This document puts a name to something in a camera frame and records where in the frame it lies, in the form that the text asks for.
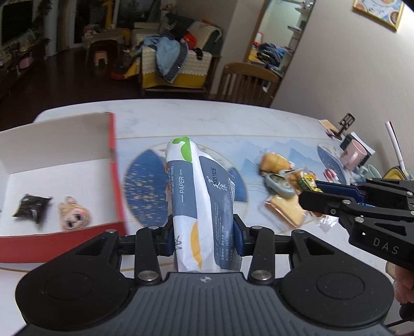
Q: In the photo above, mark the orange red bag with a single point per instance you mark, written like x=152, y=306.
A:
x=190, y=39

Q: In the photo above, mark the blue denim clothes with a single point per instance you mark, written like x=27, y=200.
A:
x=168, y=55

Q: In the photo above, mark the pink white small item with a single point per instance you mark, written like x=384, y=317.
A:
x=330, y=174

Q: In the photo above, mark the dark green box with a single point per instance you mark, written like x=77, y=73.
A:
x=346, y=139

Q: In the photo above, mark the dark tv cabinet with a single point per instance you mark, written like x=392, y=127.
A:
x=19, y=64

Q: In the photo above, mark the doll face plush charm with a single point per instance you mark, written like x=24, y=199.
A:
x=74, y=215

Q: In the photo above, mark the person's right hand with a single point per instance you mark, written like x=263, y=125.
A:
x=402, y=281

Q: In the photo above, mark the beige card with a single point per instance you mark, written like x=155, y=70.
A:
x=326, y=124

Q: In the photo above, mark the yellow framed picture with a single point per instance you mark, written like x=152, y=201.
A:
x=378, y=11

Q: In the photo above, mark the pale green mug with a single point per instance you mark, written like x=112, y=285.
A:
x=372, y=172

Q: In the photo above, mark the black snack packet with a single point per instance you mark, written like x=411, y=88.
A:
x=32, y=208

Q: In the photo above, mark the pink mug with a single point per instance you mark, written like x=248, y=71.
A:
x=352, y=154

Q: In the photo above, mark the small purple cup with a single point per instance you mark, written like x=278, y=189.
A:
x=330, y=133

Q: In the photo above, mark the red cardboard box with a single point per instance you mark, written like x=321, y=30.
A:
x=64, y=145

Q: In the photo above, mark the sofa with yellow cover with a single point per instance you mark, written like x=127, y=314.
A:
x=194, y=69

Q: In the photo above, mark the wooden door frame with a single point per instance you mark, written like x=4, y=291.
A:
x=300, y=35

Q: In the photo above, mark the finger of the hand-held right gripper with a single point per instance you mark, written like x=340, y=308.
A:
x=320, y=202
x=336, y=189

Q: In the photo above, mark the white blue tissue pack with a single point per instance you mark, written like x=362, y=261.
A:
x=194, y=194

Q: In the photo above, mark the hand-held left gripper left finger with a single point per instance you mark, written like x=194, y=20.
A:
x=168, y=239

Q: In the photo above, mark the wooden chair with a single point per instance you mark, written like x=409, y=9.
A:
x=245, y=82

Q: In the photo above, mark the pink stool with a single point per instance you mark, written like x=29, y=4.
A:
x=101, y=57

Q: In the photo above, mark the green yellow snack packet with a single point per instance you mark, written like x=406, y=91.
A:
x=307, y=184

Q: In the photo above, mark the television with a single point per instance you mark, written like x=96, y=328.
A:
x=16, y=19

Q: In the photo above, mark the black phone stand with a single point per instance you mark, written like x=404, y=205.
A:
x=346, y=124

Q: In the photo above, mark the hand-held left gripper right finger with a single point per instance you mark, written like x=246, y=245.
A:
x=237, y=237

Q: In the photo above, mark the wrapped yellow bread bun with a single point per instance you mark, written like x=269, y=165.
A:
x=275, y=162

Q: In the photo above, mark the grey green digital timer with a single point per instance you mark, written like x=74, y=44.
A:
x=280, y=184

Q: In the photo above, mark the yellow black case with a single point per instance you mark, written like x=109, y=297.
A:
x=396, y=173

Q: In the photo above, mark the wrapped toast slices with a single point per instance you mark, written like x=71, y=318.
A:
x=286, y=208

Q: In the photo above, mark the white stick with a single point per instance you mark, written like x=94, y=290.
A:
x=394, y=143

